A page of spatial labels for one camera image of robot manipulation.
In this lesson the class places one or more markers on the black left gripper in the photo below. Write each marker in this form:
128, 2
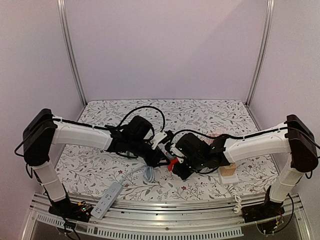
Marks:
152, 160

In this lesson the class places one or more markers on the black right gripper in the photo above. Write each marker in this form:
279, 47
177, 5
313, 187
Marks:
180, 169

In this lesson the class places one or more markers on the red cube adapter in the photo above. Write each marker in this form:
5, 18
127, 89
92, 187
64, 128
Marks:
172, 163

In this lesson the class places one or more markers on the grey blue power strip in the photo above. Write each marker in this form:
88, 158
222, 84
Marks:
106, 201

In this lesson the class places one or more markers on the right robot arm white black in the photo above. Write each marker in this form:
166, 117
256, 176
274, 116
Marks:
291, 137

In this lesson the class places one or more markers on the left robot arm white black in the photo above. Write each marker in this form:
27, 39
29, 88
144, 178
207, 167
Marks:
137, 137

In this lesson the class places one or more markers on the beige cube adapter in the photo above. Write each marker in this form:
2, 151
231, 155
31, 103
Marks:
228, 170

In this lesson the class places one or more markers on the floral patterned table mat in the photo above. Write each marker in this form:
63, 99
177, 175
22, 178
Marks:
89, 171

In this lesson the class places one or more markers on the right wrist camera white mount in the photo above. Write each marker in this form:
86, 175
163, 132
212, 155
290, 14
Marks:
168, 151

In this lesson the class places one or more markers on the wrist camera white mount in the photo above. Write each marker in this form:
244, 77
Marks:
168, 151
161, 138

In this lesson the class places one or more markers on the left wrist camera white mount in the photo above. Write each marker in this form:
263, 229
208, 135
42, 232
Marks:
161, 138

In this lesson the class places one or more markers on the aluminium front rail base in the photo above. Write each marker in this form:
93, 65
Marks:
173, 220

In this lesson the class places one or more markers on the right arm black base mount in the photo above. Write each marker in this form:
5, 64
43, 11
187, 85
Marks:
262, 211

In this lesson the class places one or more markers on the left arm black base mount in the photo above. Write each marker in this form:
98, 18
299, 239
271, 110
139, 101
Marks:
74, 211

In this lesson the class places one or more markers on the right aluminium frame post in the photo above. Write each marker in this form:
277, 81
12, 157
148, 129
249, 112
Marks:
270, 5

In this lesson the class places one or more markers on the aluminium frame post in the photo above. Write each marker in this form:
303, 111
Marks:
270, 5
62, 12

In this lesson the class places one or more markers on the left aluminium frame post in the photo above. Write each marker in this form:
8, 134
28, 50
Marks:
62, 12

